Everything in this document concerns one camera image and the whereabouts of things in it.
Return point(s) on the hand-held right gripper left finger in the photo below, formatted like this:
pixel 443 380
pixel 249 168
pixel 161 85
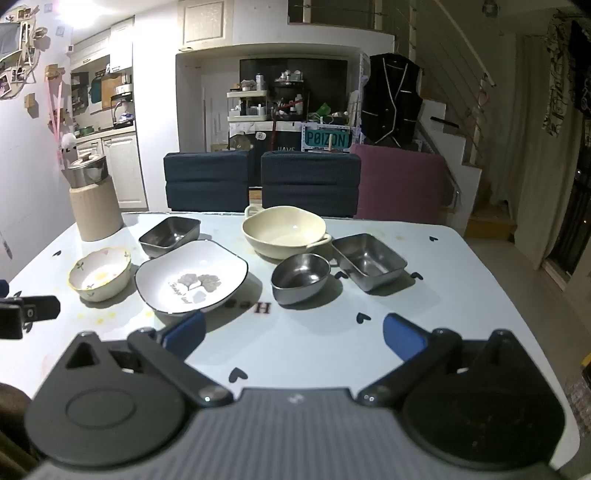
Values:
pixel 184 334

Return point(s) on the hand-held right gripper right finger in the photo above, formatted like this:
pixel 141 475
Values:
pixel 404 337

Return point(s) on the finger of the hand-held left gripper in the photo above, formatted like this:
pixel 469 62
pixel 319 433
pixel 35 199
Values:
pixel 39 308

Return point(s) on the white black-rimmed square plate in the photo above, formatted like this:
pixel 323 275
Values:
pixel 191 281

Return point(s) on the floral yellow-rimmed ceramic bowl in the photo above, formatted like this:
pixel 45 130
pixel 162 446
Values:
pixel 99 274

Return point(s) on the rectangular stainless steel dish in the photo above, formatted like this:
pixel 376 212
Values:
pixel 369 261
pixel 168 233

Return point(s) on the rounded stainless steel bowl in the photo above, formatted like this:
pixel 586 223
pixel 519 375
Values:
pixel 300 277

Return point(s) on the beige ribbed canister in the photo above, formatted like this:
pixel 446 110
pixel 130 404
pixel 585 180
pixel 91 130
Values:
pixel 94 210

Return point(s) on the steel pot with lid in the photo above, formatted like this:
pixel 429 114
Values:
pixel 87 168

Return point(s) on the maroon chair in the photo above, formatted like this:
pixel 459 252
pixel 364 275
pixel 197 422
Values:
pixel 399 184

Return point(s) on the dark blue chair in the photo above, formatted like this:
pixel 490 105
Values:
pixel 309 182
pixel 207 180

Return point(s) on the white kitchen cabinets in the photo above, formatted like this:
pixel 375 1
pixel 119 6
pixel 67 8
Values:
pixel 124 157

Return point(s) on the teal sign board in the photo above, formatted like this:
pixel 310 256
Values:
pixel 324 137

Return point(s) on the beige curtain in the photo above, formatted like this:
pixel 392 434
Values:
pixel 521 152

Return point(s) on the white storage rack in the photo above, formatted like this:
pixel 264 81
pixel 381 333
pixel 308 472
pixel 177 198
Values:
pixel 247 106

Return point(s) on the black vest with white trim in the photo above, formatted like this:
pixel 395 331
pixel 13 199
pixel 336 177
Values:
pixel 390 99

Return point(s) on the black and white patterned cloth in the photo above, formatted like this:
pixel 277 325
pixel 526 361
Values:
pixel 556 83

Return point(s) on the stair railing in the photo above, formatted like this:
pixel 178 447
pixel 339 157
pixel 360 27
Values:
pixel 457 41

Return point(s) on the wall photo collage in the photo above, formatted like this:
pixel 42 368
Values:
pixel 16 50

